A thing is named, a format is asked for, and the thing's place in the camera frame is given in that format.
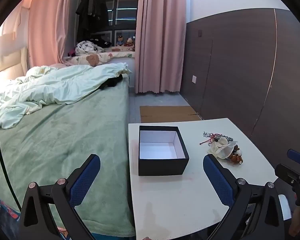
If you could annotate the pale green duvet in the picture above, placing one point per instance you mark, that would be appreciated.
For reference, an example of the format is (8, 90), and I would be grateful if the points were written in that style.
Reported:
(55, 85)

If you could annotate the black and white patterned cloth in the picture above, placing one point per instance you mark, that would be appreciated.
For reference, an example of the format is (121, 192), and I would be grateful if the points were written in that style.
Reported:
(86, 47)

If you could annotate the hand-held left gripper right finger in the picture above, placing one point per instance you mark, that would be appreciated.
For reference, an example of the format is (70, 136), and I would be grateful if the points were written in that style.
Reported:
(216, 177)

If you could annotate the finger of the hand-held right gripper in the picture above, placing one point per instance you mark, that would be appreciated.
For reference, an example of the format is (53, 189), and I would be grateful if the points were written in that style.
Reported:
(296, 155)

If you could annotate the person's right forearm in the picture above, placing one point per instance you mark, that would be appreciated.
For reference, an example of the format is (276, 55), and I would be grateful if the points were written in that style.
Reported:
(297, 218)

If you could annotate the white wall socket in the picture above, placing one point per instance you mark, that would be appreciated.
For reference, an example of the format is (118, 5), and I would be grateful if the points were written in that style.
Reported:
(194, 78)

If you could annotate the black plush toy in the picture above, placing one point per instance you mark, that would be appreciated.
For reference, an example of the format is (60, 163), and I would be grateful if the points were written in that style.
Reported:
(101, 42)

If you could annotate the flat cardboard sheet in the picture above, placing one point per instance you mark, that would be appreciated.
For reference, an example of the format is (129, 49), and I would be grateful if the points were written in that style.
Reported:
(165, 113)

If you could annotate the pink curtain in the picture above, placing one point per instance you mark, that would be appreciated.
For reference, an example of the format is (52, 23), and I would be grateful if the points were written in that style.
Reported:
(50, 25)
(160, 35)

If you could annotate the green bed blanket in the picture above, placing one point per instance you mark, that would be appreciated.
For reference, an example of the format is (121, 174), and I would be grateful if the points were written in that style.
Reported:
(65, 142)

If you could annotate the hanging dark clothes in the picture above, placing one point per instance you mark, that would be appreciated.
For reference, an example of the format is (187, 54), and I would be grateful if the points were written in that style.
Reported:
(90, 10)

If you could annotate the cream bed headboard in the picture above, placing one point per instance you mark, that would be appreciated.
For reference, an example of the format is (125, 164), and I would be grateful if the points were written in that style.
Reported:
(7, 63)

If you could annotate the bear-print blanket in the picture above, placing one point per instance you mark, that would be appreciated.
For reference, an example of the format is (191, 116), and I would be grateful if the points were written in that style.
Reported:
(100, 57)

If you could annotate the black box white inside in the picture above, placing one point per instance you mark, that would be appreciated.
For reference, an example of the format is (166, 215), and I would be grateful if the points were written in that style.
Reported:
(162, 166)

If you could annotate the dark window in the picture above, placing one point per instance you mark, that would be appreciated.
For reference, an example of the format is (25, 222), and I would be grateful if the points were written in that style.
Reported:
(122, 7)

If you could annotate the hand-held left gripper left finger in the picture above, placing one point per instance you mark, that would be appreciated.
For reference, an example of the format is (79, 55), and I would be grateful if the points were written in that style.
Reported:
(86, 177)

